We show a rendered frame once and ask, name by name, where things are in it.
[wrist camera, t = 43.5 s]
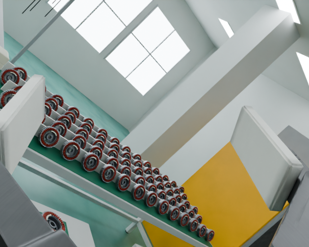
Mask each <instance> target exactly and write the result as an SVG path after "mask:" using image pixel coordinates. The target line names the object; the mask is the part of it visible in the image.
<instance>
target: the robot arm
mask: <svg viewBox="0 0 309 247"><path fill-rule="evenodd" d="M44 117H45V77H43V75H37V74H34V75H33V76H32V77H31V78H30V79H29V80H28V81H27V82H26V84H25V85H24V86H23V87H22V88H21V89H20V90H19V91H18V92H17V93H16V95H15V96H14V97H13V98H12V99H11V100H10V101H9V102H8V103H7V104H6V105H5V107H4V108H3V109H0V247H77V246H76V244H75V243H74V242H73V241H72V239H71V238H70V237H69V236H68V234H67V233H66V232H65V231H64V230H62V229H59V230H56V231H54V230H53V229H52V228H51V227H50V225H49V224H48V223H47V221H46V220H45V219H44V217H43V216H42V215H41V213H40V212H39V211H38V209H37V208H36V207H35V206H34V204H33V203H32V202H31V200H30V199H29V198H28V196H27V195H26V194H25V192H24V191H23V190H22V188H21V187H20V186H19V184H18V183H17V182H16V180H15V179H14V178H13V176H12V173H13V172H14V170H15V168H16V166H17V164H18V163H19V161H20V159H21V157H22V156H23V154H24V152H25V150H26V149H27V147H28V145H29V143H30V142H31V140H32V138H33V137H34V135H35V133H36V131H37V130H38V128H39V126H40V124H41V123H42V121H43V119H44ZM230 142H231V144H232V146H233V148H234V149H235V151H236V153H237V155H238V156H239V158H240V160H241V162H242V163H243V165H244V167H245V169H246V170H247V172H248V174H249V176H250V177H251V179H252V181H253V182H254V184H255V186H256V188H257V189H258V191H259V193H260V195H261V196H262V198H263V200H264V202H265V203H266V205H267V207H268V208H269V210H270V211H282V209H283V207H284V205H285V203H286V201H288V203H289V206H288V208H287V210H286V212H285V214H284V216H283V218H282V220H281V222H280V224H279V226H278V228H277V230H276V232H275V235H274V237H273V239H272V241H271V243H270V245H269V247H309V168H308V167H307V166H306V164H305V163H304V162H303V161H302V160H301V159H300V158H299V157H298V156H297V154H296V153H295V152H294V151H293V150H292V149H290V148H289V147H288V146H286V145H285V144H284V143H283V142H282V141H281V139H280V138H279V137H278V136H277V135H276V134H275V132H274V131H273V130H272V129H271V128H270V127H269V126H268V124H267V123H266V122H265V121H264V120H263V119H262V118H261V116H260V115H259V114H258V113H257V112H256V111H255V110H254V108H253V107H251V106H247V105H244V106H242V108H241V110H240V113H239V116H238V119H237V122H236V125H235V128H234V131H233V134H232V137H231V140H230Z"/></svg>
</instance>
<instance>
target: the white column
mask: <svg viewBox="0 0 309 247"><path fill-rule="evenodd" d="M299 38H300V35H299V32H298V29H297V26H296V24H295V22H294V20H293V18H292V15H291V13H289V12H286V11H283V10H279V9H278V8H275V7H272V6H269V5H266V4H265V5H264V6H263V7H262V8H261V9H260V10H259V11H258V12H257V13H256V14H254V15H253V16H252V17H251V18H250V19H249V20H248V21H247V22H246V23H245V24H244V25H243V26H242V27H241V28H240V29H239V30H238V31H237V32H236V33H235V34H234V35H233V36H231V37H230V38H229V39H228V40H227V41H226V42H225V43H224V44H223V45H222V46H221V47H220V48H219V49H218V50H217V51H216V52H215V53H214V54H213V55H212V56H211V57H209V58H208V59H207V60H206V61H205V62H204V63H203V64H202V65H201V66H200V67H199V68H198V69H197V70H196V71H195V72H194V73H193V74H192V75H191V76H190V77H189V78H188V79H186V80H185V81H184V82H183V83H182V84H181V85H180V86H179V87H178V88H177V89H176V90H175V91H174V92H173V93H172V94H171V95H170V96H169V97H168V98H167V99H166V100H164V101H163V102H162V103H161V104H160V105H159V106H158V107H157V108H156V109H155V110H154V111H153V112H152V113H151V114H150V115H149V116H148V117H147V118H146V119H145V120H144V121H142V122H141V123H140V124H139V125H138V126H137V127H136V128H135V129H134V130H133V131H132V132H131V133H130V134H129V135H128V136H127V137H126V138H125V139H124V140H123V141H122V142H121V144H122V145H124V146H129V147H130V149H131V152H133V153H138V154H140V155H141V159H142V160H144V161H149V162H150V163H151V166H152V167H156V168H158V169H159V168H160V167H161V166H162V165H163V164H164V163H165V162H166V161H168V160H169V159H170V158H171V157H172V156H173V155H174V154H175V153H176V152H177V151H178V150H179V149H180V148H182V147H183V146H184V145H185V144H186V143H187V142H188V141H189V140H190V139H191V138H192V137H193V136H194V135H196V134H197V133H198V132H199V131H200V130H201V129H202V128H203V127H204V126H205V125H206V124H207V123H208V122H210V121H211V120H212V119H213V118H214V117H215V116H216V115H217V114H218V113H219V112H220V111H221V110H222V109H224V108H225V107H226V106H227V105H228V104H229V103H230V102H231V101H232V100H233V99H234V98H235V97H236V96H238V95H239V94H240V93H241V92H242V91H243V90H244V89H245V88H246V87H247V86H248V85H249V84H250V83H252V82H253V81H254V80H255V79H256V78H257V77H258V76H259V75H260V74H261V73H262V72H263V71H264V70H266V69H267V68H268V67H269V66H270V65H271V64H272V63H273V62H274V61H275V60H276V59H277V58H278V57H280V56H281V55H282V54H283V53H284V52H285V51H286V50H287V49H288V48H289V47H290V46H291V45H292V44H294V43H295V42H296V41H297V40H298V39H299Z"/></svg>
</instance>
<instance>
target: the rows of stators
mask: <svg viewBox="0 0 309 247"><path fill-rule="evenodd" d="M41 215H42V216H43V217H44V219H45V220H46V221H47V223H48V224H49V225H50V227H51V228H52V229H53V230H54V231H56V230H59V229H62V230H64V231H66V230H65V229H66V228H65V224H64V222H63V221H62V219H61V218H60V217H59V216H58V215H57V214H55V213H53V212H51V211H45V212H43V213H42V214H41Z"/></svg>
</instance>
